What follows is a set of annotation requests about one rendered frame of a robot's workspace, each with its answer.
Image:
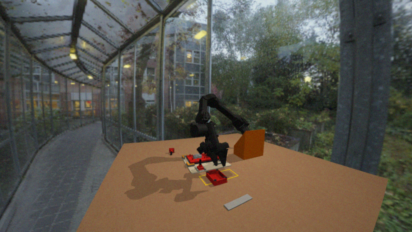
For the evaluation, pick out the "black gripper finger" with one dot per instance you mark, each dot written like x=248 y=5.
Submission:
x=222 y=156
x=214 y=157

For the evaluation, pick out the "grey flat bar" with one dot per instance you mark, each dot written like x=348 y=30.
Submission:
x=237 y=202

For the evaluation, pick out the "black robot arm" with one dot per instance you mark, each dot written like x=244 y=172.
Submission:
x=202 y=128

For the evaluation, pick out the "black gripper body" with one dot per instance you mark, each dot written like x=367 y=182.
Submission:
x=217 y=146

